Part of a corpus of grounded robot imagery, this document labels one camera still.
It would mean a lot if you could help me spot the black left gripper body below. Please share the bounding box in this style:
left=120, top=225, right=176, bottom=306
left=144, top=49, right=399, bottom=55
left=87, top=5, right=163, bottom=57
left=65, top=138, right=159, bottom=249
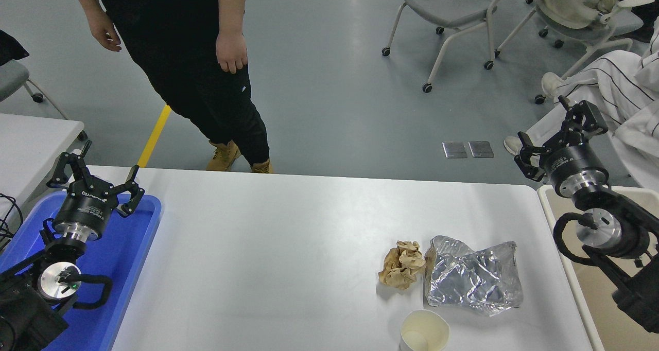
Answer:
left=54, top=179, right=119, bottom=237

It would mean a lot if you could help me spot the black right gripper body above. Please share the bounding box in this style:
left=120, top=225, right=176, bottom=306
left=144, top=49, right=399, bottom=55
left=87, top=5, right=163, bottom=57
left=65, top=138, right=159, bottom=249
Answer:
left=538, top=144, right=609, bottom=187

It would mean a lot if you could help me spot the silver foil tray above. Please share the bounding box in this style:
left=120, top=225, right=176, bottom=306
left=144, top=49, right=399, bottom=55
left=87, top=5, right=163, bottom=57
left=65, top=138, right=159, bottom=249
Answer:
left=423, top=235, right=524, bottom=317

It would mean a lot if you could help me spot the tan paper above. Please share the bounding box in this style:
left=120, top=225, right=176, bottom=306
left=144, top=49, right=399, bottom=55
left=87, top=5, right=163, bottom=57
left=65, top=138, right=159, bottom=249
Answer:
left=378, top=240, right=427, bottom=291

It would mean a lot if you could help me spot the white paper cup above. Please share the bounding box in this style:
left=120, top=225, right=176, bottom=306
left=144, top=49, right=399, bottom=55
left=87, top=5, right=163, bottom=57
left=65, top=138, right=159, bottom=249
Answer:
left=400, top=309, right=450, bottom=351

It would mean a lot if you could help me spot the standing person's right hand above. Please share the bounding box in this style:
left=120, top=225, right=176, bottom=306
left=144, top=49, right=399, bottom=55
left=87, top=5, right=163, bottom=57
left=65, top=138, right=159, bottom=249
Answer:
left=86, top=9, right=123, bottom=52

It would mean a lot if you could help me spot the standing person's left hand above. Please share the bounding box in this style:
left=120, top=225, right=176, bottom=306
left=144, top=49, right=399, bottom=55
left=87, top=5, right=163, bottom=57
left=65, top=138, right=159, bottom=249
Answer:
left=215, top=30, right=249, bottom=75

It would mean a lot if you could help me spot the white side table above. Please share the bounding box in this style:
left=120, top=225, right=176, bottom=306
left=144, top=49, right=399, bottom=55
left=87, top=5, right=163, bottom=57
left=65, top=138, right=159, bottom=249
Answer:
left=0, top=113, right=88, bottom=213

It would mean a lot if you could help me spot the seated person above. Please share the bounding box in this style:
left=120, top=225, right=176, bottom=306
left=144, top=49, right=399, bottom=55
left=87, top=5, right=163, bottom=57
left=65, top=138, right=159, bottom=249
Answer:
left=504, top=19, right=659, bottom=192

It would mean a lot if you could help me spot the blue plastic tray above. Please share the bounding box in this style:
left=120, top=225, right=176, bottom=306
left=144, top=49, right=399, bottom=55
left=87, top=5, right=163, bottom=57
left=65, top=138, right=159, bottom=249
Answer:
left=0, top=190, right=163, bottom=351

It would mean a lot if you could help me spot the yellow floor tape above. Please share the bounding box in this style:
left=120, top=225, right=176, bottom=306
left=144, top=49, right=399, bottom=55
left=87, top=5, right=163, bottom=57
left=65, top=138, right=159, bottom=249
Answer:
left=137, top=104, right=171, bottom=168

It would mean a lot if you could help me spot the white office chair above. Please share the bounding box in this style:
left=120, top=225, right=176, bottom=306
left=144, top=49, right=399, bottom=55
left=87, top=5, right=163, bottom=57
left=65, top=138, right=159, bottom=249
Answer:
left=494, top=0, right=655, bottom=105

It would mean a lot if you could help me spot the grey chair with metal legs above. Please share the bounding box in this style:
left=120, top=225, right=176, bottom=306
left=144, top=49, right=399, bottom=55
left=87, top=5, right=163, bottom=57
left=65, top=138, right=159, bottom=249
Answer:
left=0, top=60, right=70, bottom=120

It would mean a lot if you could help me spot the cream jacket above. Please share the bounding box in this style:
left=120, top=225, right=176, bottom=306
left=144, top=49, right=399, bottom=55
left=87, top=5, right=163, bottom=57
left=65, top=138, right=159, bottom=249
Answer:
left=529, top=0, right=626, bottom=30

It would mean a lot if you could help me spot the black cloth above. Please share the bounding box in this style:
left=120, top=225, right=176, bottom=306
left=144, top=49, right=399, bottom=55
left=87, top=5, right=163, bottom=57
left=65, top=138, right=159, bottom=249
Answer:
left=0, top=29, right=30, bottom=67

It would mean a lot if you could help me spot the standing person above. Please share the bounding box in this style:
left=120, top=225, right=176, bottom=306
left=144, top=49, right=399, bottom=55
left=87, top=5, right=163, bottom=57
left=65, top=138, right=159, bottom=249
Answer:
left=70, top=0, right=273, bottom=174

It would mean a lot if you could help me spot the large pale bin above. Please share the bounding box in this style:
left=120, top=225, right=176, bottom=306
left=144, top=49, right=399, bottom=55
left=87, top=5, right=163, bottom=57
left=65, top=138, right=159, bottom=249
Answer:
left=536, top=185, right=659, bottom=351

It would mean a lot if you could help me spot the grey chair with white legs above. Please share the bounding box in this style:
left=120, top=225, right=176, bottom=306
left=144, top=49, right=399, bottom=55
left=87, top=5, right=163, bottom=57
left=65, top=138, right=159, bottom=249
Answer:
left=381, top=0, right=518, bottom=94

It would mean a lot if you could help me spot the black cable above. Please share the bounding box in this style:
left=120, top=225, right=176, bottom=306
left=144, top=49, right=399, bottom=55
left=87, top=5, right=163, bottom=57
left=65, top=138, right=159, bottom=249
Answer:
left=0, top=193, right=24, bottom=251

